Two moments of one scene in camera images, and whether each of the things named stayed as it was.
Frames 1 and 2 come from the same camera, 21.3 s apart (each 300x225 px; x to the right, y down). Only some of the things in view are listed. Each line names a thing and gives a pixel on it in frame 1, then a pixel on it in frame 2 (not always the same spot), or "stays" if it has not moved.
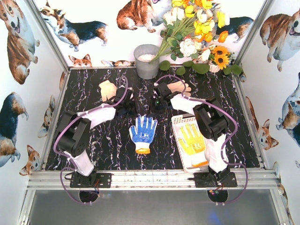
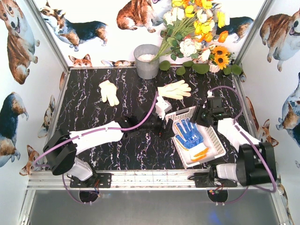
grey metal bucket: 147,58 stays
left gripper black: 128,103 -> 162,124
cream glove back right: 180,86 stays
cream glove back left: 108,90 stays
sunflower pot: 220,58 stays
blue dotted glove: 144,134 -> 193,140
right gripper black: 160,94 -> 200,116
